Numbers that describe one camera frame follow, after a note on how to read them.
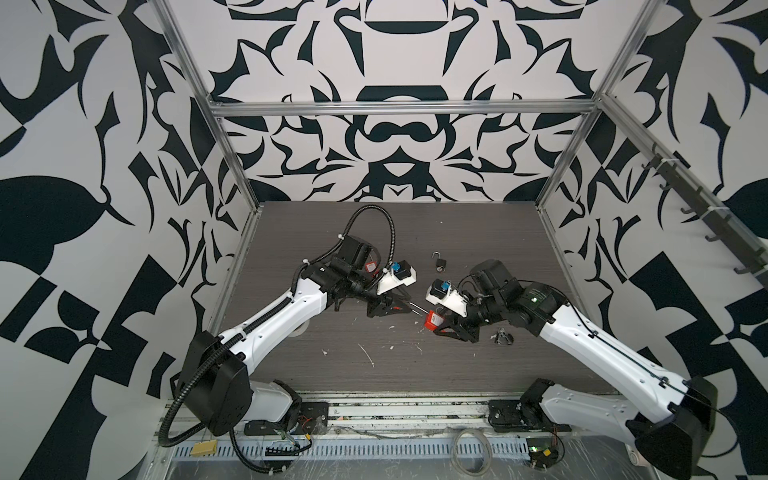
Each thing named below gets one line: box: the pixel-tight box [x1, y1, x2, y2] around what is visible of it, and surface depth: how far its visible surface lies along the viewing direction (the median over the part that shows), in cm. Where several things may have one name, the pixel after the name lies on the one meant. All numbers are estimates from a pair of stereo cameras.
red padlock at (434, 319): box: [424, 307, 445, 331], surface depth 71 cm
